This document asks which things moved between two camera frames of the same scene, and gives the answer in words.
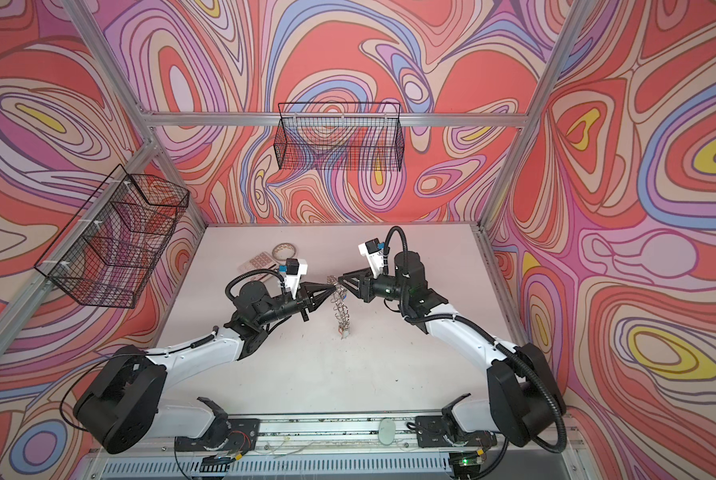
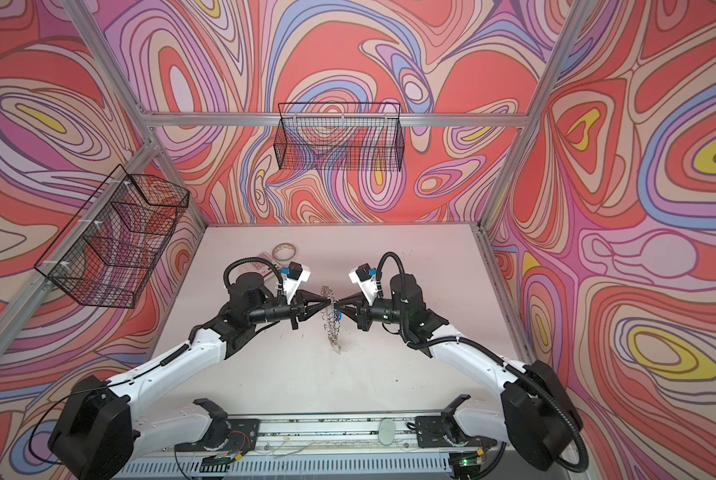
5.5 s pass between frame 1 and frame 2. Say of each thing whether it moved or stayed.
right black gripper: moved
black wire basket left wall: stayed
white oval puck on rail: stayed
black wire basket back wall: stayed
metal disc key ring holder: moved
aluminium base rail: stayed
